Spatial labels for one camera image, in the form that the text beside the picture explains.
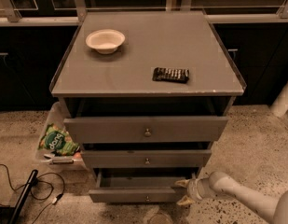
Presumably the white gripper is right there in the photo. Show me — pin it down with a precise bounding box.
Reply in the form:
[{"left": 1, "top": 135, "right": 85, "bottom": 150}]
[{"left": 175, "top": 178, "right": 211, "bottom": 206}]

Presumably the grey bottom drawer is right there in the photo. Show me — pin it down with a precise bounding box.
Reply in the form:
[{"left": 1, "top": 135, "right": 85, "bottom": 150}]
[{"left": 89, "top": 168, "right": 195, "bottom": 203}]

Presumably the grey drawer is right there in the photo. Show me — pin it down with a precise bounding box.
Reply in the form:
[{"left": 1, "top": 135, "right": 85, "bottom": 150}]
[
  {"left": 81, "top": 149, "right": 211, "bottom": 168},
  {"left": 64, "top": 116, "right": 227, "bottom": 144},
  {"left": 89, "top": 168, "right": 195, "bottom": 203}
]

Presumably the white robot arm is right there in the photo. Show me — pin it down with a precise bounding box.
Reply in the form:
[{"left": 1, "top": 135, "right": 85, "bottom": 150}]
[{"left": 175, "top": 172, "right": 288, "bottom": 224}]

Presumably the grey middle drawer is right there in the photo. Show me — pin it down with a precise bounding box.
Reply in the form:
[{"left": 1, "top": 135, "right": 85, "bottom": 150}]
[{"left": 81, "top": 149, "right": 211, "bottom": 168}]

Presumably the grey top drawer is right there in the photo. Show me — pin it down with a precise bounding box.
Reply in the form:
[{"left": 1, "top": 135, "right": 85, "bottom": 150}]
[{"left": 64, "top": 116, "right": 227, "bottom": 144}]

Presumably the grey drawer cabinet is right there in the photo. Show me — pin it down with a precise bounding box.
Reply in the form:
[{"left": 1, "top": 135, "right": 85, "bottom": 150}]
[{"left": 48, "top": 10, "right": 247, "bottom": 203}]

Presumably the clear plastic storage bin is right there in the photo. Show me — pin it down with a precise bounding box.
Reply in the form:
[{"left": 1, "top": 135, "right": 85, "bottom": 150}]
[{"left": 34, "top": 102, "right": 86, "bottom": 172}]

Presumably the green snack bag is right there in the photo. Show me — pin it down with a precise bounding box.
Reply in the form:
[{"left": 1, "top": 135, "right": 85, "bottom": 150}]
[{"left": 38, "top": 123, "right": 79, "bottom": 156}]

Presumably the black bar device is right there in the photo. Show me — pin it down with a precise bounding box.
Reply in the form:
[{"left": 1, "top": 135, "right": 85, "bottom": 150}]
[{"left": 7, "top": 169, "right": 38, "bottom": 224}]

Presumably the white paper bowl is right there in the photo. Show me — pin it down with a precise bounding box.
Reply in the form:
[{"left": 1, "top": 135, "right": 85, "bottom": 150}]
[{"left": 86, "top": 29, "right": 125, "bottom": 54}]

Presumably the white cylindrical post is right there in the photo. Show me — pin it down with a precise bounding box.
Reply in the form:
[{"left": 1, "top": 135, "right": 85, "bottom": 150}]
[{"left": 270, "top": 81, "right": 288, "bottom": 118}]

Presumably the black cable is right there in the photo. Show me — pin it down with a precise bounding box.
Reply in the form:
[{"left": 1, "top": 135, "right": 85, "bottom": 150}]
[{"left": 0, "top": 163, "right": 66, "bottom": 224}]

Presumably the metal railing frame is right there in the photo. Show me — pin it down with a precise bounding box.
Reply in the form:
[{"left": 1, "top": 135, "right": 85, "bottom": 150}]
[{"left": 0, "top": 0, "right": 288, "bottom": 26}]

